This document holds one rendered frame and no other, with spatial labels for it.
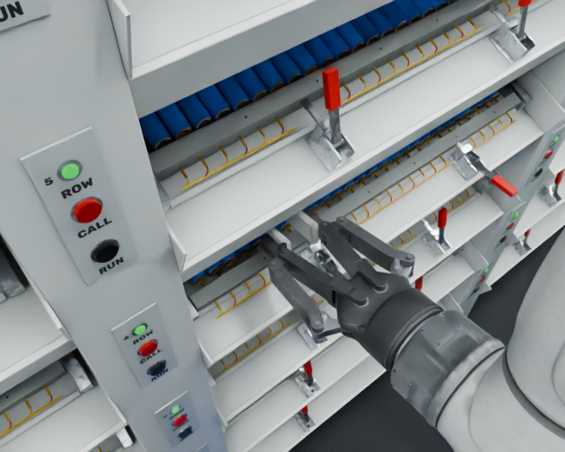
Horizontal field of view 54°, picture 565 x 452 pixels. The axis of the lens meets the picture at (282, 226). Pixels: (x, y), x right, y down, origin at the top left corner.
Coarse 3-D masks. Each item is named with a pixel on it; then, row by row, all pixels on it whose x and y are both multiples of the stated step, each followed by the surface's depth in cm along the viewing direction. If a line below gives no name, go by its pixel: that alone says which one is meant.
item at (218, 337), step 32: (544, 96) 79; (512, 128) 81; (544, 128) 82; (448, 160) 76; (416, 192) 73; (448, 192) 75; (384, 224) 71; (192, 288) 62; (256, 288) 64; (224, 320) 62; (256, 320) 62; (224, 352) 60
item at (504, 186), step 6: (474, 162) 75; (480, 168) 74; (486, 174) 73; (492, 174) 73; (492, 180) 73; (498, 180) 72; (504, 180) 72; (498, 186) 73; (504, 186) 72; (510, 186) 72; (504, 192) 72; (510, 192) 71; (516, 192) 71
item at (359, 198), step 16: (512, 96) 80; (496, 112) 78; (464, 128) 76; (480, 128) 77; (432, 144) 74; (448, 144) 74; (480, 144) 78; (416, 160) 72; (432, 160) 74; (384, 176) 70; (400, 176) 71; (432, 176) 74; (368, 192) 69; (336, 208) 67; (352, 208) 68; (304, 240) 65; (256, 256) 62; (240, 272) 61; (256, 272) 62; (208, 288) 60; (224, 288) 60; (192, 304) 60; (208, 304) 61
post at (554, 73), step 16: (544, 64) 77; (560, 64) 75; (544, 80) 78; (560, 80) 76; (560, 96) 77; (544, 144) 86; (560, 144) 92; (512, 160) 90; (528, 160) 87; (512, 176) 92; (528, 176) 92; (528, 192) 99; (512, 208) 99; (496, 224) 100; (480, 240) 106; (496, 240) 107; (496, 256) 116; (464, 288) 118; (480, 288) 127; (464, 304) 127
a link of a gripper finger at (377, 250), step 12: (348, 228) 58; (360, 228) 58; (348, 240) 60; (360, 240) 58; (372, 240) 57; (360, 252) 59; (372, 252) 57; (384, 252) 55; (396, 252) 55; (384, 264) 56; (408, 264) 54
